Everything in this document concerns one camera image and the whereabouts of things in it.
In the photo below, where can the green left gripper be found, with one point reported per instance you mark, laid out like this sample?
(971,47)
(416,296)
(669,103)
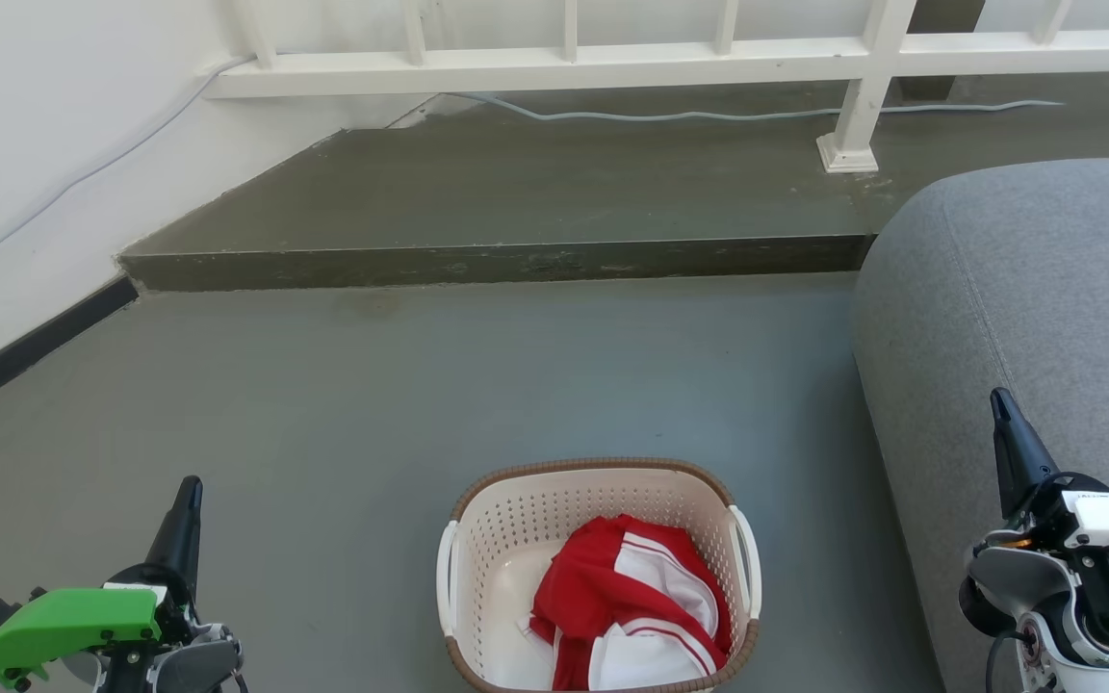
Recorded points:
(73,626)

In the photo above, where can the cream plastic laundry basket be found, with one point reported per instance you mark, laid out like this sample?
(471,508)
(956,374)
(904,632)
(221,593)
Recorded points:
(535,520)

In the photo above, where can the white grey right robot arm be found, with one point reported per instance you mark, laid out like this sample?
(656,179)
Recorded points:
(1045,587)

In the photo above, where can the grey fabric sofa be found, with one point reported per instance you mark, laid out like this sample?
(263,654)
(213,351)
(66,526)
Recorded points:
(1045,289)

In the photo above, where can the black baseboard strip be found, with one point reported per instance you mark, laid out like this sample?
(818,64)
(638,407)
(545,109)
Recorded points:
(35,342)

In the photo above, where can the red and white garment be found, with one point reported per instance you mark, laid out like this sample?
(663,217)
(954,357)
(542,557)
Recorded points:
(593,597)

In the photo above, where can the white wooden railing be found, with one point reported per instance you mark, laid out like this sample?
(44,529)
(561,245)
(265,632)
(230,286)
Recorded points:
(612,67)

